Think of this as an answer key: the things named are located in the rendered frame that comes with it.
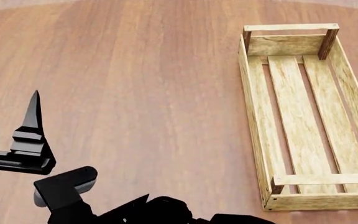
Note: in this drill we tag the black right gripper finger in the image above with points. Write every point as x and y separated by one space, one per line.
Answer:
132 205

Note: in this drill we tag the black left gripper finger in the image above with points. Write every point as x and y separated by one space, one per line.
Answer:
32 121

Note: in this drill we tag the wooden slatted crate tray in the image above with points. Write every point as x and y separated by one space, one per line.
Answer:
294 109

